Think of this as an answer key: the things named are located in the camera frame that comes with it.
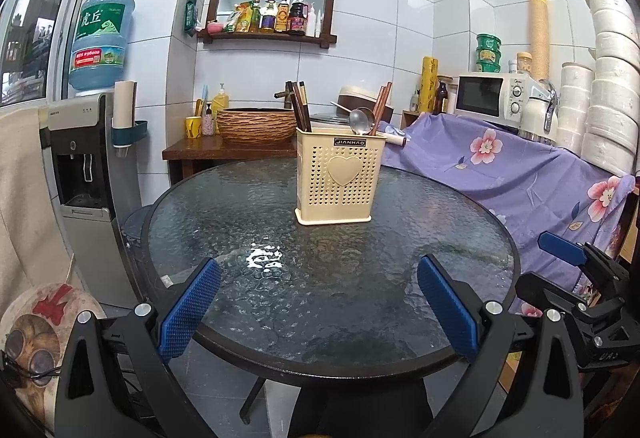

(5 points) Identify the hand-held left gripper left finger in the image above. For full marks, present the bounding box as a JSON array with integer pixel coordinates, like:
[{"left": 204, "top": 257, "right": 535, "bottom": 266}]
[{"left": 54, "top": 257, "right": 223, "bottom": 438}]

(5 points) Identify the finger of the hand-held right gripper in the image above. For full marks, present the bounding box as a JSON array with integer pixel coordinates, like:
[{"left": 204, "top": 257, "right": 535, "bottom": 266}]
[
  {"left": 538, "top": 231, "right": 640, "bottom": 301},
  {"left": 515, "top": 272, "right": 640, "bottom": 371}
]

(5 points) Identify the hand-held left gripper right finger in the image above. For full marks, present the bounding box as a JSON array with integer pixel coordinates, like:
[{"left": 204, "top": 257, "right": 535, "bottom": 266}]
[{"left": 416, "top": 254, "right": 586, "bottom": 438}]

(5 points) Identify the cream perforated utensil holder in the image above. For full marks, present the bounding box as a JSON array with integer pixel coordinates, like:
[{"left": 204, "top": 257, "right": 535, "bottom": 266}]
[{"left": 294, "top": 127, "right": 388, "bottom": 225}]

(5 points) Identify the large metal spoon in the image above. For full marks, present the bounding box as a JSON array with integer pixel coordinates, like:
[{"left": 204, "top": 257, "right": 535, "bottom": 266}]
[{"left": 349, "top": 106, "right": 376, "bottom": 136}]

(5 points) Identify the cardboard box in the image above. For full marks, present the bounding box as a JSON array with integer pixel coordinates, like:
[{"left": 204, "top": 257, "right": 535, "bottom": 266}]
[{"left": 500, "top": 350, "right": 523, "bottom": 394}]

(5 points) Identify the purple floral cloth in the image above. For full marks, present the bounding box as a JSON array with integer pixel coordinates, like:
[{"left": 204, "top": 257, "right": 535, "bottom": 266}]
[{"left": 380, "top": 113, "right": 640, "bottom": 303}]

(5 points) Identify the white kettle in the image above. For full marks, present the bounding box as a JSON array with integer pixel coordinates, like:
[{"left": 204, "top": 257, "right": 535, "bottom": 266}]
[{"left": 519, "top": 80, "right": 560, "bottom": 146}]

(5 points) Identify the round dog print cushion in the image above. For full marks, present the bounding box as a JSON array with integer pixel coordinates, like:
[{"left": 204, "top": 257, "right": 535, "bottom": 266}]
[{"left": 0, "top": 283, "right": 108, "bottom": 434}]

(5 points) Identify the wooden side table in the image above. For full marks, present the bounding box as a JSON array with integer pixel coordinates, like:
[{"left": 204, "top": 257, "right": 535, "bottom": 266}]
[{"left": 162, "top": 135, "right": 299, "bottom": 183}]

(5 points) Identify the white microwave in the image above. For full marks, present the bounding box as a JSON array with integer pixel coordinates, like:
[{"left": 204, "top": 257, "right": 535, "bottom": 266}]
[{"left": 452, "top": 72, "right": 531, "bottom": 123}]

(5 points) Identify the grey water dispenser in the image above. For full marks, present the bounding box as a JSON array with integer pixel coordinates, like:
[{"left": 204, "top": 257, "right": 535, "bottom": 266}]
[{"left": 39, "top": 92, "right": 146, "bottom": 303}]

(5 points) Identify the woven basket basin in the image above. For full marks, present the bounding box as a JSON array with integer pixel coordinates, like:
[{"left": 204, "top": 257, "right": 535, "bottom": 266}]
[{"left": 216, "top": 108, "right": 297, "bottom": 147}]

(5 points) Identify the stack of white bowls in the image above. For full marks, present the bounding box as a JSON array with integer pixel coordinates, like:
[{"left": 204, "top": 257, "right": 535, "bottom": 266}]
[{"left": 556, "top": 0, "right": 640, "bottom": 179}]

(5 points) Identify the yellow soap pump bottle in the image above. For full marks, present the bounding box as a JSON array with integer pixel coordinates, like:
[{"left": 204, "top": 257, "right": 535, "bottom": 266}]
[{"left": 211, "top": 82, "right": 231, "bottom": 119}]

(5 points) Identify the cream paper cup tube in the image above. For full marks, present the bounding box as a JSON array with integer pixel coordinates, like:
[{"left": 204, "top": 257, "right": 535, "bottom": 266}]
[{"left": 112, "top": 80, "right": 137, "bottom": 146}]

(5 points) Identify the stack of green cans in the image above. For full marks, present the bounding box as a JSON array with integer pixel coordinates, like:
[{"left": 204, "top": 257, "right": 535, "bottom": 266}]
[{"left": 475, "top": 34, "right": 502, "bottom": 73}]

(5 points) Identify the yellow wrap roll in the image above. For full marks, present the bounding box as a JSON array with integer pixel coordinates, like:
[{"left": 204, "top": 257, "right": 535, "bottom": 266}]
[{"left": 419, "top": 56, "right": 440, "bottom": 115}]

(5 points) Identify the tall paper cup stack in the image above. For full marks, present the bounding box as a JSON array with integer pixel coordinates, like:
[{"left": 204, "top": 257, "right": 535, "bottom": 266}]
[{"left": 529, "top": 0, "right": 551, "bottom": 83}]

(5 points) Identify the bronze faucet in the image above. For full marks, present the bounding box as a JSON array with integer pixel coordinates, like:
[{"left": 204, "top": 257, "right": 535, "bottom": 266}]
[{"left": 274, "top": 80, "right": 296, "bottom": 111}]

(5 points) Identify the white brown rice cooker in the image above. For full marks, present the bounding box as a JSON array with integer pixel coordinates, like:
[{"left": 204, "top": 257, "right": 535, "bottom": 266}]
[{"left": 337, "top": 85, "right": 386, "bottom": 116}]

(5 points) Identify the blue water bottle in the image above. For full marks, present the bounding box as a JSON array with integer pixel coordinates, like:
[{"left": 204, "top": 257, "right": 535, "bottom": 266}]
[{"left": 67, "top": 0, "right": 137, "bottom": 93}]

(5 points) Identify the yellow green sauce packet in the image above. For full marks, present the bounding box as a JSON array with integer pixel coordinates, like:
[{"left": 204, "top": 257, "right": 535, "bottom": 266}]
[{"left": 227, "top": 2, "right": 251, "bottom": 34}]

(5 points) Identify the purple label sauce bottle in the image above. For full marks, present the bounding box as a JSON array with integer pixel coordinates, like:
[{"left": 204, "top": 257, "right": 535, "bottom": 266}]
[{"left": 261, "top": 0, "right": 278, "bottom": 33}]

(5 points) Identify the dark soy sauce bottle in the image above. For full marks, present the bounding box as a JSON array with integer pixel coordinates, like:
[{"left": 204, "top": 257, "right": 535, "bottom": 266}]
[{"left": 289, "top": 0, "right": 307, "bottom": 36}]

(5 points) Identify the window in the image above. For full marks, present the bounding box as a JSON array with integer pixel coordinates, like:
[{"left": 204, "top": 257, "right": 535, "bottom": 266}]
[{"left": 0, "top": 0, "right": 96, "bottom": 113}]

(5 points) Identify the black cable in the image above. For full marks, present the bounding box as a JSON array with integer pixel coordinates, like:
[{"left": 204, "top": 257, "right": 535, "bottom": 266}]
[{"left": 0, "top": 350, "right": 66, "bottom": 386}]

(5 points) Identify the teal wall cup holder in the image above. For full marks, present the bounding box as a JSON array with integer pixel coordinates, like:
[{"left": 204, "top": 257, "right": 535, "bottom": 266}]
[{"left": 111, "top": 119, "right": 149, "bottom": 149}]

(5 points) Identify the green wall packet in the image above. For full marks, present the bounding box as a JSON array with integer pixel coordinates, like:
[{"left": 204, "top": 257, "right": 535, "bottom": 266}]
[{"left": 182, "top": 0, "right": 201, "bottom": 36}]

